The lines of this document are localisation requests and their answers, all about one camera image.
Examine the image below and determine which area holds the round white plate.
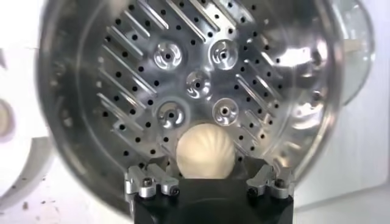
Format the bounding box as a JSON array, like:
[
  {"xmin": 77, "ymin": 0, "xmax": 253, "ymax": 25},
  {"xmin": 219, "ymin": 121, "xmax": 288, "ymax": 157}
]
[{"xmin": 0, "ymin": 45, "xmax": 55, "ymax": 211}]

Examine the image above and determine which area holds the perforated steel steamer basket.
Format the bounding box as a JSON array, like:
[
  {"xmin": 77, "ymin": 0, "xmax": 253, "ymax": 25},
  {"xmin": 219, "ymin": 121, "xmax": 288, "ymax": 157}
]
[{"xmin": 36, "ymin": 0, "xmax": 344, "ymax": 217}]

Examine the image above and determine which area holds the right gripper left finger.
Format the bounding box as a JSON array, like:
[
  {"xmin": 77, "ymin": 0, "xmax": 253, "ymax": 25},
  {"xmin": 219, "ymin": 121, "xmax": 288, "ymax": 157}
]
[{"xmin": 124, "ymin": 158, "xmax": 180, "ymax": 199}]

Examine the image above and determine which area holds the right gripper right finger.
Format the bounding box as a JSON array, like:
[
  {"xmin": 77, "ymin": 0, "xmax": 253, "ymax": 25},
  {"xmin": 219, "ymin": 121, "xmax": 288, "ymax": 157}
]
[{"xmin": 246, "ymin": 161, "xmax": 295, "ymax": 200}]

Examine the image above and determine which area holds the round glass pot lid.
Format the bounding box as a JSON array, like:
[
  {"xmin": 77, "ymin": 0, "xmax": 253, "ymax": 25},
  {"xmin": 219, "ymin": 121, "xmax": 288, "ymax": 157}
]
[{"xmin": 330, "ymin": 0, "xmax": 376, "ymax": 106}]

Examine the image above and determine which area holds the white steamed baozi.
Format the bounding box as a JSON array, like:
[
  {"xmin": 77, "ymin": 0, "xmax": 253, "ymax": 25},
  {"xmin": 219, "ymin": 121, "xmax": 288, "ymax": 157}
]
[{"xmin": 175, "ymin": 123, "xmax": 236, "ymax": 180}]

